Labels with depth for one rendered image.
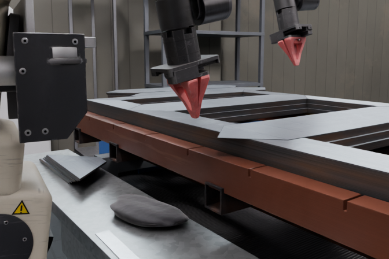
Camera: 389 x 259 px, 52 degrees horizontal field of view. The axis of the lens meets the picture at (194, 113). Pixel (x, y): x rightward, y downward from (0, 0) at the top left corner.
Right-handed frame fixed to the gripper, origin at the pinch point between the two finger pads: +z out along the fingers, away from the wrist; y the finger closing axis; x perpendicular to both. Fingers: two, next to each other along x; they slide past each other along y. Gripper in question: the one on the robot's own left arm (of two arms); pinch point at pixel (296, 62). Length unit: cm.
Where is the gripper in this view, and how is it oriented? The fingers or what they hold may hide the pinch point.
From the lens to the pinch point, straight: 114.0
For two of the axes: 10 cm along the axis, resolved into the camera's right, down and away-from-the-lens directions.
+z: 1.7, 9.8, -0.4
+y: -5.7, 1.3, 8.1
